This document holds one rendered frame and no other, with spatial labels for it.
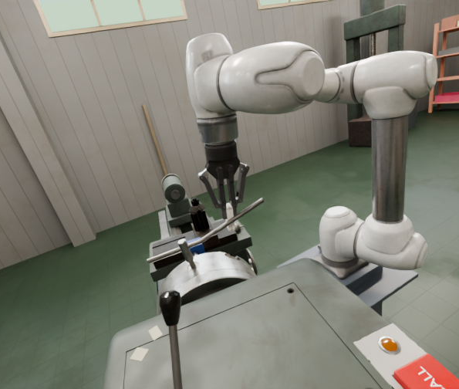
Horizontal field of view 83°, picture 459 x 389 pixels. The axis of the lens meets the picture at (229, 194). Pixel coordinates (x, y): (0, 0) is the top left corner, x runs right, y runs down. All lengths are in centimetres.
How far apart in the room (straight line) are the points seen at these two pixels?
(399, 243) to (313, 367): 72
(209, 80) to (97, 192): 399
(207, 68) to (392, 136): 64
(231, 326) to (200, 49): 52
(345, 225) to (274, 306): 69
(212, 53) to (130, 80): 381
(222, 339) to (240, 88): 43
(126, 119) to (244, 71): 389
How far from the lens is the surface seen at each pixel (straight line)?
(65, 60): 435
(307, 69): 44
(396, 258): 113
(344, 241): 118
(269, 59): 44
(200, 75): 55
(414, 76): 91
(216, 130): 57
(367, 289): 132
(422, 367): 48
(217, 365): 50
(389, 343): 51
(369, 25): 570
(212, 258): 74
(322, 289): 57
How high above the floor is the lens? 165
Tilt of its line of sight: 22 degrees down
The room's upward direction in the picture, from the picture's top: 13 degrees counter-clockwise
